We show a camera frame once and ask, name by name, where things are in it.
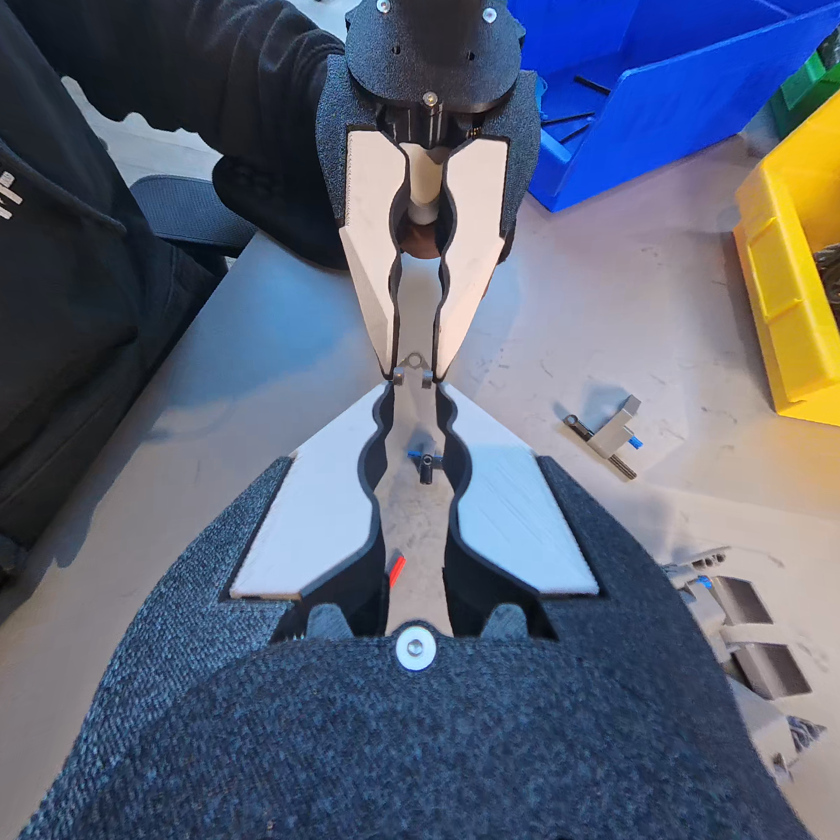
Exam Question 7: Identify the grey beam with black axle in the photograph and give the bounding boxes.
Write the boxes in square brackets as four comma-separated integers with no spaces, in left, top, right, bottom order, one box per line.
[562,394,644,482]

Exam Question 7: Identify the blue storage bin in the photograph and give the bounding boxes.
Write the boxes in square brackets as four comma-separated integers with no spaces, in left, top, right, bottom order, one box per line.
[505,0,840,214]

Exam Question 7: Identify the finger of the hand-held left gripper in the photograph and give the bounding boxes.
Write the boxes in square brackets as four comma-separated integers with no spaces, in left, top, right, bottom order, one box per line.
[434,136,511,383]
[340,129,410,382]

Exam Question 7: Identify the person's left forearm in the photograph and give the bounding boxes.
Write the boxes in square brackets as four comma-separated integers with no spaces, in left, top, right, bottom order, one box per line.
[13,0,350,271]

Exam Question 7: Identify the grey desk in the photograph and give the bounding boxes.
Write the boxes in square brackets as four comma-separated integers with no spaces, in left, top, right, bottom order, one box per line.
[0,131,840,834]

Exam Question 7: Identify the yellow storage bin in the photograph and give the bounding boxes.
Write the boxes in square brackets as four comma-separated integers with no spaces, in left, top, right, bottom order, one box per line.
[731,88,840,427]

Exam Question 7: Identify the blue-grey cloth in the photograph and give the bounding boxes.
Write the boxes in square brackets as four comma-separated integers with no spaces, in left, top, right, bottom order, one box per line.
[129,175,258,258]

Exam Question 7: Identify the grey angular connector piece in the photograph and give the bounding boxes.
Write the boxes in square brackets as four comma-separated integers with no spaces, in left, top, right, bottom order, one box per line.
[392,352,436,390]

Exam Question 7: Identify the green storage bin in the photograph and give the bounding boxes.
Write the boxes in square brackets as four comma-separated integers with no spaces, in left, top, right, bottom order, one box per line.
[769,49,840,140]

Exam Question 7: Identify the grey twin engine toy assembly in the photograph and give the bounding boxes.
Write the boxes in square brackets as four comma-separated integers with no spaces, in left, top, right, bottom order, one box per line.
[659,545,828,786]

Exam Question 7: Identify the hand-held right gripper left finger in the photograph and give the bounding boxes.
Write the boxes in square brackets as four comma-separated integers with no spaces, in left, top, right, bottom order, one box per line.
[228,382,396,601]

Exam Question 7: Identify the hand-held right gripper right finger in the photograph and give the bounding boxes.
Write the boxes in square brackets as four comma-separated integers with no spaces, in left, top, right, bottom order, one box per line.
[438,382,601,598]

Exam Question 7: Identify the black connector with blue pins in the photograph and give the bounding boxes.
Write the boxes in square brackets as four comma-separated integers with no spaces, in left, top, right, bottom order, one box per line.
[407,433,445,487]

